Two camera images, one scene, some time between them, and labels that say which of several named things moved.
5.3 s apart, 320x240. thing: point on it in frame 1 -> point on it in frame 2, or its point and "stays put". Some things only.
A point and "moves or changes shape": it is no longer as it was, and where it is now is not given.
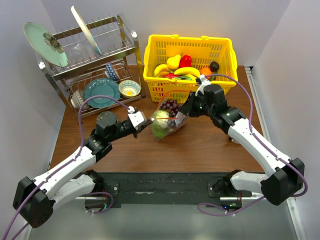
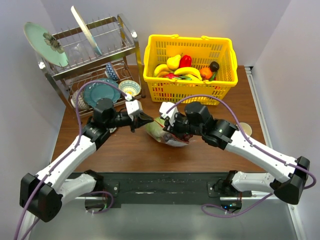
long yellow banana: (187, 70) stays put
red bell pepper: (185, 61) stays put
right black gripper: (187, 108) -> (173, 129)
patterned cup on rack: (77, 99) stays put
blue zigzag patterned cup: (110, 71) stays put
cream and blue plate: (89, 34) stays put
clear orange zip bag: (167, 118) moves or changes shape
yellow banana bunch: (161, 70) stays put
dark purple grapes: (172, 106) moves or changes shape
